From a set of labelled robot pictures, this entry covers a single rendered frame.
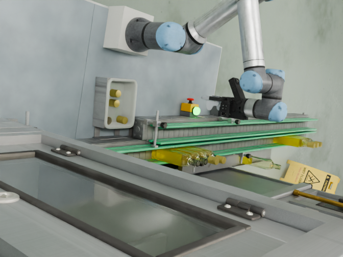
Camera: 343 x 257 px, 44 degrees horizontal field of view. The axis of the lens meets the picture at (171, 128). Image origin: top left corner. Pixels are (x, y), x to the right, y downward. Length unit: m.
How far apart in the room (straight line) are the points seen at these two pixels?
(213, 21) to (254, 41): 0.32
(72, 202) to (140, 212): 0.09
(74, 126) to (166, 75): 0.61
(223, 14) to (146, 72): 0.55
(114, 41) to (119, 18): 0.10
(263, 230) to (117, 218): 0.18
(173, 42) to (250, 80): 0.43
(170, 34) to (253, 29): 0.38
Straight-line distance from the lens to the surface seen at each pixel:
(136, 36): 1.86
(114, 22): 1.92
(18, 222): 0.47
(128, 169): 0.77
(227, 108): 1.72
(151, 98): 2.18
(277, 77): 1.62
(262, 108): 1.63
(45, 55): 1.78
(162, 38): 1.76
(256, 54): 1.53
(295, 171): 5.30
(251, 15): 1.56
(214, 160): 1.98
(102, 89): 1.89
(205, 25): 1.82
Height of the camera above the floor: 2.26
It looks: 41 degrees down
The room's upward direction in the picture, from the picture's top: 102 degrees clockwise
